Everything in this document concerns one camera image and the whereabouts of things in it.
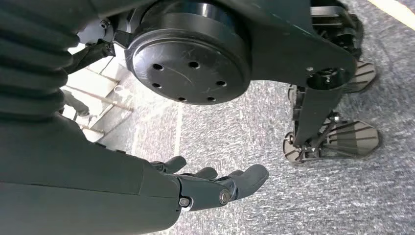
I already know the black right robot foot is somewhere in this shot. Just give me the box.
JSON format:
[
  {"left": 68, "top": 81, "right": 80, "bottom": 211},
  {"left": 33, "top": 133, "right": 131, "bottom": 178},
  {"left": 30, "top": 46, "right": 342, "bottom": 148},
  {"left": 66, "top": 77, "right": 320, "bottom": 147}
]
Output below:
[{"left": 282, "top": 120, "right": 381, "bottom": 164}]

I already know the black robot foot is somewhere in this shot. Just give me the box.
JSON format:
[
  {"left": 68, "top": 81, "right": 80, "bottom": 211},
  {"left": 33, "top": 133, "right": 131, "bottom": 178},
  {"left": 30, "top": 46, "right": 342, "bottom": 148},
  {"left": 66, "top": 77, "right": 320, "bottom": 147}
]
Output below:
[
  {"left": 282, "top": 120, "right": 381, "bottom": 164},
  {"left": 288, "top": 59, "right": 378, "bottom": 98}
]

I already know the black left robot leg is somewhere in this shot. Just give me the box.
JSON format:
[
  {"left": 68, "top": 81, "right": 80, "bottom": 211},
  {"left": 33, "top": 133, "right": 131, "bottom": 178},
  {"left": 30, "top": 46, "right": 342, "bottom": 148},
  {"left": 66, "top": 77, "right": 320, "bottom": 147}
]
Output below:
[{"left": 309, "top": 0, "right": 364, "bottom": 61}]

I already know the black left robot foot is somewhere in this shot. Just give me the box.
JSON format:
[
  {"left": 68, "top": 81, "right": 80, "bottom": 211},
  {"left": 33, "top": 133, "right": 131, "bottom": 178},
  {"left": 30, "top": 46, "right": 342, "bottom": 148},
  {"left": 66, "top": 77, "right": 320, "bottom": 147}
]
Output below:
[{"left": 288, "top": 59, "right": 378, "bottom": 98}]

